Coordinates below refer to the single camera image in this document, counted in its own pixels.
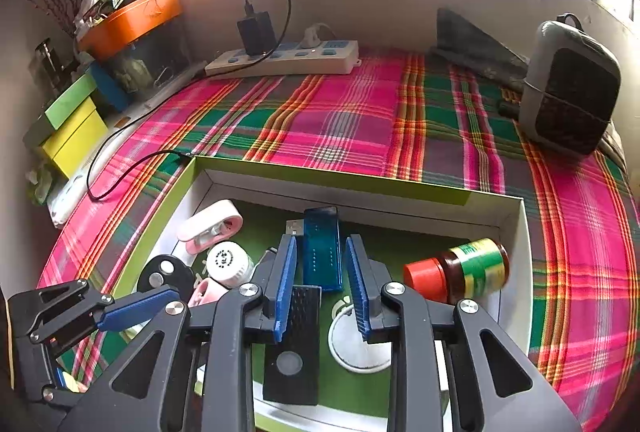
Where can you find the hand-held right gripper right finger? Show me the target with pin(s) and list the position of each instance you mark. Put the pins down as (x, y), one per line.
(357, 287)

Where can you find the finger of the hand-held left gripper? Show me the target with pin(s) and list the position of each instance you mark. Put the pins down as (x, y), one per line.
(35, 372)
(135, 307)

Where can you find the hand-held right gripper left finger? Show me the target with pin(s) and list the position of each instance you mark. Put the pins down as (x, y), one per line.
(285, 287)

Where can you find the green cardboard box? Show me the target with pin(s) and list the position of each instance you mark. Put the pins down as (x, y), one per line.
(390, 252)

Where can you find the blue translucent USB device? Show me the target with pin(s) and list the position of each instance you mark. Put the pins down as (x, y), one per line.
(322, 252)

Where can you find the black round case silver buttons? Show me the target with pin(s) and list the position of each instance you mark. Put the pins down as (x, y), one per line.
(180, 282)

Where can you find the white round jar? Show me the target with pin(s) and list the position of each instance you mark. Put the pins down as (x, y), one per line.
(227, 262)

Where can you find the black device with grille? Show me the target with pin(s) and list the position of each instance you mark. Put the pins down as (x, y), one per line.
(300, 352)

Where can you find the red cap bottle green label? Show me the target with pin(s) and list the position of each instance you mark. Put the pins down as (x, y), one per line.
(465, 269)

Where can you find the pale green crumpled bag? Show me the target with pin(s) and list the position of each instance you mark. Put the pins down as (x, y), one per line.
(40, 184)

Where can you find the pink green plaid blanket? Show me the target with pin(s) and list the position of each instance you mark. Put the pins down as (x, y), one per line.
(340, 122)

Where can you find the yellow box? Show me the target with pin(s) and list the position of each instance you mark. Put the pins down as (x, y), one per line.
(75, 137)

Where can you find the green lidded box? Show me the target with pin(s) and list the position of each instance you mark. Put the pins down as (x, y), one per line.
(70, 102)

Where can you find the blue box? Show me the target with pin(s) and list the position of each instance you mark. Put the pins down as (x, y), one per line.
(112, 89)

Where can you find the white power strip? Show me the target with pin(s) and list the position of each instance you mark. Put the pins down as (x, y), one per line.
(300, 59)

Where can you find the clear plastic container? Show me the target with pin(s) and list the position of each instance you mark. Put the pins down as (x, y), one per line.
(145, 62)

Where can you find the white plug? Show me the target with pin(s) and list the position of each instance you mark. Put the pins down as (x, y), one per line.
(312, 37)

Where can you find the glass jar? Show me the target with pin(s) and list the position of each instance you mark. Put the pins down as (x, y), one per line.
(50, 67)

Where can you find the black charger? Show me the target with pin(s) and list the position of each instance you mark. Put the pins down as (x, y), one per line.
(255, 32)

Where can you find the orange plastic tray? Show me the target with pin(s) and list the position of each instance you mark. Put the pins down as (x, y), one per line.
(135, 19)

